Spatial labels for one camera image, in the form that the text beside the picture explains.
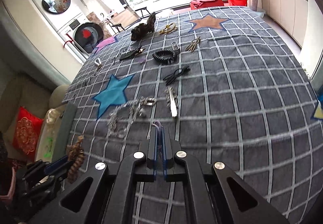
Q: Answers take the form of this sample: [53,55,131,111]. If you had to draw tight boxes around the grey plaid bedspread with stars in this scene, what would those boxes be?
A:
[64,7,322,223]

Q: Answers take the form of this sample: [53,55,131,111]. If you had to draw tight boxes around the clear crystal bead necklace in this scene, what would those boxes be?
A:
[106,98,147,139]

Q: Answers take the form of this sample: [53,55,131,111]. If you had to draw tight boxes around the white open storage box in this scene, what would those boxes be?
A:
[35,103,77,162]

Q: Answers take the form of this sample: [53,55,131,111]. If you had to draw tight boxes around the silver crystal hair barrette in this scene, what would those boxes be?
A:
[166,86,178,118]

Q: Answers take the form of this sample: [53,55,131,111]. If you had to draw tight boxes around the purple elastic hair band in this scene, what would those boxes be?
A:
[152,120,163,159]

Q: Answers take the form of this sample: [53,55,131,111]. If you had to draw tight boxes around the black flat hair clip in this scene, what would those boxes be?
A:
[119,46,145,61]

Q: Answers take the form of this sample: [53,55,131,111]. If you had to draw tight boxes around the black braided bracelet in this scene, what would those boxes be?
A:
[152,48,178,65]

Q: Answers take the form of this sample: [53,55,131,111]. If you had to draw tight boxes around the silver buckle clasp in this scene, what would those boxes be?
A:
[141,97,157,106]

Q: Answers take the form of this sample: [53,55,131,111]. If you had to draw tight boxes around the white washing machine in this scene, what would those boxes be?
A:
[31,0,103,64]

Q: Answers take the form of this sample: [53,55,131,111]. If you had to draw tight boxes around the green plastic bangle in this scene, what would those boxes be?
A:
[43,137,54,160]

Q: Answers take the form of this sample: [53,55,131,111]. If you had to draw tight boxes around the black folding chair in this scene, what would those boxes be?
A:
[105,7,151,33]

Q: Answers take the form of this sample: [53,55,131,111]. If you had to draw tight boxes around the red embroidered cushion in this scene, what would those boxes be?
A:
[13,107,44,162]

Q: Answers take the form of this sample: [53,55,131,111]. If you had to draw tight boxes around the beige armchair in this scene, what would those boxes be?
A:
[1,74,68,162]

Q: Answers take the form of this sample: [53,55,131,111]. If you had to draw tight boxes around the black cord hair tie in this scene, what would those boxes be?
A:
[163,65,192,86]

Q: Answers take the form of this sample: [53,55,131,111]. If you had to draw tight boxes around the bronze tassel earrings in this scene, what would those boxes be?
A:
[185,37,200,52]

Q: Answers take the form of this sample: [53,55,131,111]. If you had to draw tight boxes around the brown twisted hair tie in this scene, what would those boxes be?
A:
[66,134,86,184]

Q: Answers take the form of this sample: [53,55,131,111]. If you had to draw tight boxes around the dark fluffy scrunchie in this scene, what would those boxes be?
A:
[131,12,156,42]

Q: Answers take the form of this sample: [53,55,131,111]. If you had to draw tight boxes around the gold chain jewelry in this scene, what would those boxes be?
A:
[159,23,177,34]

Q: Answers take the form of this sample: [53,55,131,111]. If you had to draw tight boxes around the red patterned fabric pile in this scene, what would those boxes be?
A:
[1,134,26,224]

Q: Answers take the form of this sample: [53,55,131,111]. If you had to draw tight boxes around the white dotted fabric scrunchie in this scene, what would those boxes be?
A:
[45,109,62,125]

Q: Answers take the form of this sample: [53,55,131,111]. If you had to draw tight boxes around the beaded strap with clasp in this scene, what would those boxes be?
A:
[93,57,104,73]

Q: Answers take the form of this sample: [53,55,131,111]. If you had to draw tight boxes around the red plastic bin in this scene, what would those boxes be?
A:
[228,0,248,7]

